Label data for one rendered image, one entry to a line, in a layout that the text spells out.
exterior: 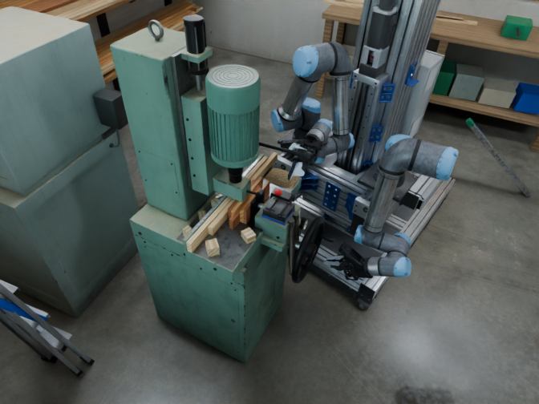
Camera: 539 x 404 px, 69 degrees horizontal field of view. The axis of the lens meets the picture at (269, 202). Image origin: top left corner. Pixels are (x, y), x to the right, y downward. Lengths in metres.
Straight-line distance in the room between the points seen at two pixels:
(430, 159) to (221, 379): 1.47
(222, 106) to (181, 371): 1.45
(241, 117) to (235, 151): 0.14
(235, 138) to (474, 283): 1.98
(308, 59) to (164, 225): 0.90
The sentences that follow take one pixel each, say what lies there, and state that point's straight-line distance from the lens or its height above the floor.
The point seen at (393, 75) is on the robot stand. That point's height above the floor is 1.25.
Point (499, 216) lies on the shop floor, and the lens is 3.42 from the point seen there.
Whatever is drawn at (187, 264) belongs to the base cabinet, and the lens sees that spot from 1.75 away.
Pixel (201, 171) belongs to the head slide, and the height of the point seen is 1.09.
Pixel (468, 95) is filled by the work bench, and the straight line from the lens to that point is 4.26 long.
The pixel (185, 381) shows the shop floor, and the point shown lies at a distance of 2.23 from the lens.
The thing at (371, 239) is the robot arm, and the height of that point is 0.86.
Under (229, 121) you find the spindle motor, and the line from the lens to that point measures 1.30.
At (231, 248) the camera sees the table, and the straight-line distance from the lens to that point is 1.49.
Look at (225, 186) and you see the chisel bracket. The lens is 1.56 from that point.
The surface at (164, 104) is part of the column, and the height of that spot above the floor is 1.36.
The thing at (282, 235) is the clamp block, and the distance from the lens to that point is 1.51.
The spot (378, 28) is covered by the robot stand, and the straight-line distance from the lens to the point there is 1.83.
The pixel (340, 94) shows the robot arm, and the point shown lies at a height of 1.22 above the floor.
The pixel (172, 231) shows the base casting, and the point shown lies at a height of 0.80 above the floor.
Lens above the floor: 2.05
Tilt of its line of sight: 44 degrees down
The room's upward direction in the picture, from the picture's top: 3 degrees clockwise
